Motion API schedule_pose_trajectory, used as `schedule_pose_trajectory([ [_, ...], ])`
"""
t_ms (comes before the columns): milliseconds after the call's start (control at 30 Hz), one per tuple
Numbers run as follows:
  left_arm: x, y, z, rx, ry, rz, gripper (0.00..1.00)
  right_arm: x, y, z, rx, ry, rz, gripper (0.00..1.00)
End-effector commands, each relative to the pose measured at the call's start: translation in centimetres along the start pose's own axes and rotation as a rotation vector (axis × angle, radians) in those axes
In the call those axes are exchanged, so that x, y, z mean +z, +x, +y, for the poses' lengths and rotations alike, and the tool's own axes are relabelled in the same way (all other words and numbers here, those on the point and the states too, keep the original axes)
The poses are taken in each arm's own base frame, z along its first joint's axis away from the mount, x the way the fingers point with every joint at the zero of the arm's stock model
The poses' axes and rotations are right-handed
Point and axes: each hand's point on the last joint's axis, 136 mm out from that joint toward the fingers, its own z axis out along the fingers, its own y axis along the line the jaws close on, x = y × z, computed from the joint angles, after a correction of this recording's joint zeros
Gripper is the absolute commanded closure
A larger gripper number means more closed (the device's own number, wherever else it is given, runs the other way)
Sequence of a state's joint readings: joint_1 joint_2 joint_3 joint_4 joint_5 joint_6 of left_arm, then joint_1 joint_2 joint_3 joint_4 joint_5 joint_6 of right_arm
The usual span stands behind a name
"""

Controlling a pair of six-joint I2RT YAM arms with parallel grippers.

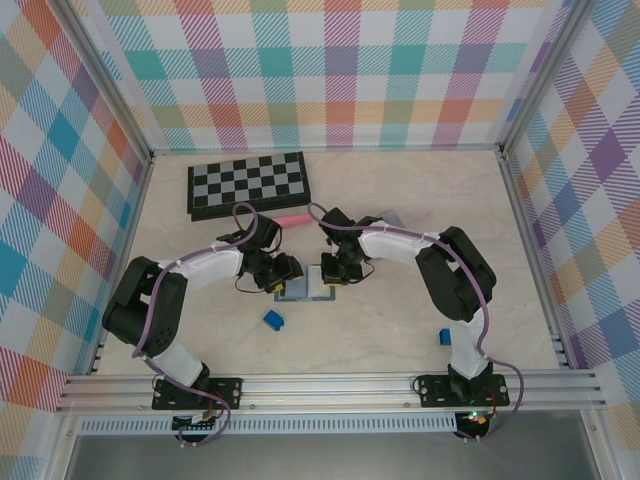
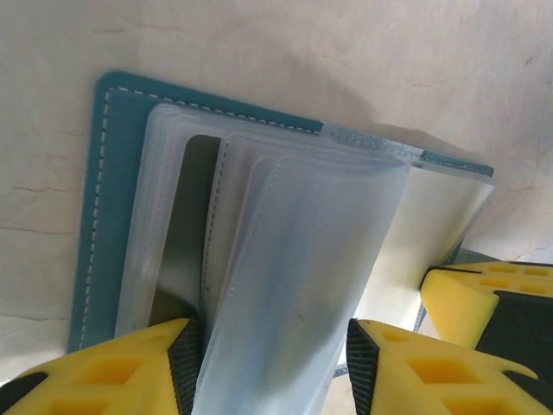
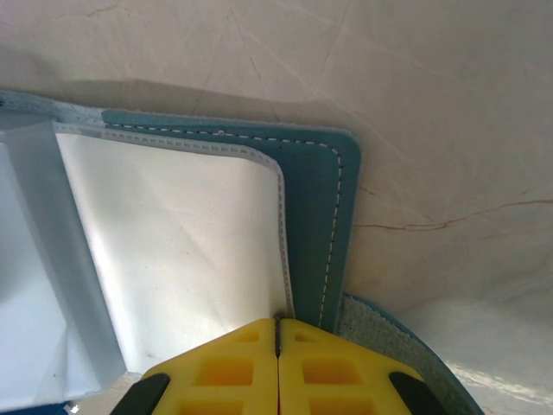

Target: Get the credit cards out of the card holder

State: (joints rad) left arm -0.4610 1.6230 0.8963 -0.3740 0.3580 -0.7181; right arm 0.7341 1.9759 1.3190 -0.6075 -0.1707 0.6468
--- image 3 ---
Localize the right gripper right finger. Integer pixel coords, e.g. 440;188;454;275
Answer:
278;317;442;415

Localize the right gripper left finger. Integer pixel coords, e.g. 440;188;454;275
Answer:
131;317;278;415

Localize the blue leather card holder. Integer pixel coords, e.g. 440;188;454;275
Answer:
0;88;480;415

